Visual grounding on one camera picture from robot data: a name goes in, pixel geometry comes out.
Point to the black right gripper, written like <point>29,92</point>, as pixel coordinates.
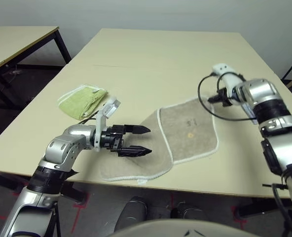
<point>226,97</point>

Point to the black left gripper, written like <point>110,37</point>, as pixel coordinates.
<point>111,139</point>

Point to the beige towel with white trim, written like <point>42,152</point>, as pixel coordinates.
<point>185,133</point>

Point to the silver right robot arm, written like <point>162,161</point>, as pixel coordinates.
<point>271,116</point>

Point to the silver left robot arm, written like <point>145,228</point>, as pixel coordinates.
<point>62,148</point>

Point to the folded green towel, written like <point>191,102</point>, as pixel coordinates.
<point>79,101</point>

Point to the dark robot left foot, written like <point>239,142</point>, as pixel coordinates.
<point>132,212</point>

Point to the dark robot foot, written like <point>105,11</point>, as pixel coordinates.
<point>132,212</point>
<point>188,211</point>

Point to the dark robot right foot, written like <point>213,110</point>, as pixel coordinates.
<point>188,211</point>

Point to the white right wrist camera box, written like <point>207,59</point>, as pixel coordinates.
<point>221,69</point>

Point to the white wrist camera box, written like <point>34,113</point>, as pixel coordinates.
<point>110,107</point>
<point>221,69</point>

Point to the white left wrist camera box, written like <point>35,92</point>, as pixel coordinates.
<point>110,107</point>

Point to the side table with black frame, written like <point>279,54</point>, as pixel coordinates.
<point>12,42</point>

